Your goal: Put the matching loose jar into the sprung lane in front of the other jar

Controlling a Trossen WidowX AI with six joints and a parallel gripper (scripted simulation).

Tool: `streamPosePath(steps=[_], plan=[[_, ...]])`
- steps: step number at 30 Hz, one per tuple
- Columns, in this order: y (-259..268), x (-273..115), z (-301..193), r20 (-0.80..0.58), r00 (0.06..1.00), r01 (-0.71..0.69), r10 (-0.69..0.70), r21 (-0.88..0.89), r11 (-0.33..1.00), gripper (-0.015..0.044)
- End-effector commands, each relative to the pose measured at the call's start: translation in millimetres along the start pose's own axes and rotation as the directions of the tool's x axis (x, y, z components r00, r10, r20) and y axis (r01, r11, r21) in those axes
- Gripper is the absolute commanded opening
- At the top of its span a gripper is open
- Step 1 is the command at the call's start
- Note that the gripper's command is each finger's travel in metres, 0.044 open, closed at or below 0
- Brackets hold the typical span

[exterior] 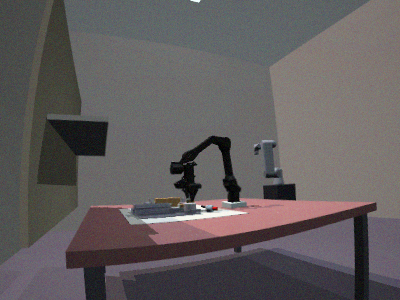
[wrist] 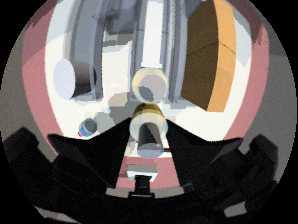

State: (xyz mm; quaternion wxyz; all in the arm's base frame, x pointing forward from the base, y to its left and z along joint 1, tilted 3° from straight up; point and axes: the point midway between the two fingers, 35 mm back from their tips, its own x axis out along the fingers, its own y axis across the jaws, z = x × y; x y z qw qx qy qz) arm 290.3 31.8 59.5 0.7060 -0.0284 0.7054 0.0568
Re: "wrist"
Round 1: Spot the small glass bottle with red cap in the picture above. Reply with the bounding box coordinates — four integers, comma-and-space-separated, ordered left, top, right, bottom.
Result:
77, 117, 98, 137

